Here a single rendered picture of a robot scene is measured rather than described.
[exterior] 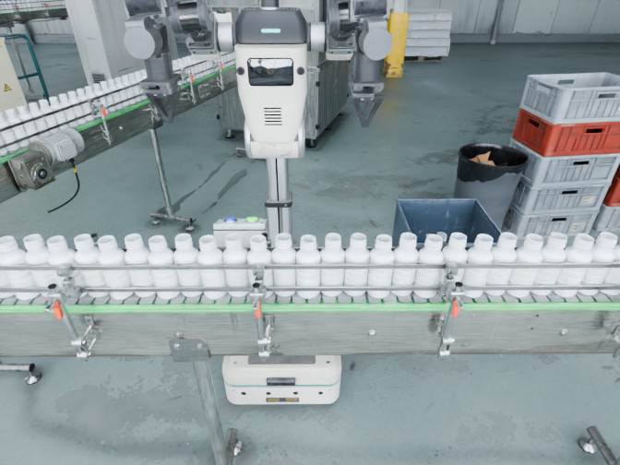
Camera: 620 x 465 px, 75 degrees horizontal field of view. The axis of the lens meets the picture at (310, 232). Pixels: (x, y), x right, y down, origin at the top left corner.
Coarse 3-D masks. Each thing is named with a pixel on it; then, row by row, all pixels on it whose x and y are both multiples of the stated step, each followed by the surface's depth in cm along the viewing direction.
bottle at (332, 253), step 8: (328, 240) 94; (336, 240) 98; (328, 248) 95; (336, 248) 95; (328, 256) 96; (336, 256) 96; (344, 256) 97; (320, 272) 100; (328, 272) 98; (336, 272) 98; (320, 280) 102; (328, 280) 99; (336, 280) 99; (328, 296) 102
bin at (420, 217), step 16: (400, 208) 151; (416, 208) 159; (432, 208) 159; (448, 208) 159; (464, 208) 159; (480, 208) 153; (400, 224) 151; (416, 224) 163; (432, 224) 163; (448, 224) 163; (464, 224) 163; (480, 224) 153; (416, 240) 167; (448, 240) 167; (496, 240) 139
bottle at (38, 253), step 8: (24, 240) 94; (32, 240) 97; (40, 240) 95; (32, 248) 95; (40, 248) 96; (48, 248) 98; (32, 256) 95; (40, 256) 96; (48, 256) 97; (32, 264) 95; (40, 264) 96; (48, 264) 97; (32, 272) 97; (40, 272) 97; (48, 272) 98; (40, 280) 98; (48, 280) 99; (56, 280) 100
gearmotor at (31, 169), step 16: (32, 144) 186; (48, 144) 187; (64, 144) 189; (80, 144) 202; (16, 160) 178; (32, 160) 181; (48, 160) 188; (64, 160) 191; (16, 176) 184; (32, 176) 182; (48, 176) 188
